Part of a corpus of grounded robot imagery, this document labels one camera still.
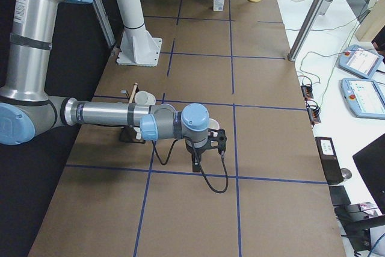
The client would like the orange circuit board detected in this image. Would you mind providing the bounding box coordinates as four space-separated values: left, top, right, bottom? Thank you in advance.
301 84 313 101
306 104 321 125

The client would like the aluminium frame post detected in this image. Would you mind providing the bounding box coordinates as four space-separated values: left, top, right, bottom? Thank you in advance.
288 0 325 62

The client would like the upper teach pendant tablet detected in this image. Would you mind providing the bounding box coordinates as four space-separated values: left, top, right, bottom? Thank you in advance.
337 45 384 79

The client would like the teach pendant tablet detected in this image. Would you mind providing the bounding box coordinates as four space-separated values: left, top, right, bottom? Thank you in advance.
340 78 384 120
337 45 384 79

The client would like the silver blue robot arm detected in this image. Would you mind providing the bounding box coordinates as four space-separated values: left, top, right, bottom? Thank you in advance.
1 0 213 172

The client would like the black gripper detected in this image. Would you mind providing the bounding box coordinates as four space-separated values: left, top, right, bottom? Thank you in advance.
185 138 211 173

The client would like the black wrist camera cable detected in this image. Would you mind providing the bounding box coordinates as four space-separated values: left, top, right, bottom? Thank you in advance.
152 138 228 193

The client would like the white camera pole with base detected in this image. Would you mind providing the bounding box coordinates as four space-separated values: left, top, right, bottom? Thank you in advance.
117 0 162 67

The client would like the white paper cup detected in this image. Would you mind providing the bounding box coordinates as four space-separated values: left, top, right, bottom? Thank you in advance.
134 90 156 105

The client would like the upper orange circuit board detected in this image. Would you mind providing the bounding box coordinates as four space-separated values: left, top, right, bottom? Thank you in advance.
301 84 313 101

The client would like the lower orange circuit board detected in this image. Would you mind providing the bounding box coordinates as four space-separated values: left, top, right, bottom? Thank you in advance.
306 104 321 125

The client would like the black laptop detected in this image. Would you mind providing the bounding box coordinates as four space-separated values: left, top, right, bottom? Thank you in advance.
353 139 384 212

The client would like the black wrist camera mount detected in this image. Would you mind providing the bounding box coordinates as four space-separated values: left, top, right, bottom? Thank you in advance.
208 128 227 154

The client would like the white smiley mug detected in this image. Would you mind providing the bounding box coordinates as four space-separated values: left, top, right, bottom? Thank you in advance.
208 118 220 143

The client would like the green cable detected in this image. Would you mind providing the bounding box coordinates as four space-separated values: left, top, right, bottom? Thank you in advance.
284 7 378 106

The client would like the black power box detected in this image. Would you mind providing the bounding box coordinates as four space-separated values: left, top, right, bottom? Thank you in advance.
315 137 343 185

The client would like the silver round knob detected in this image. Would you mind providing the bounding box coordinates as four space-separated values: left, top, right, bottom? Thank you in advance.
340 168 352 181

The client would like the lower teach pendant tablet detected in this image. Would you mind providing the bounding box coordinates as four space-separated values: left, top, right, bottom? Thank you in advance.
340 78 384 120

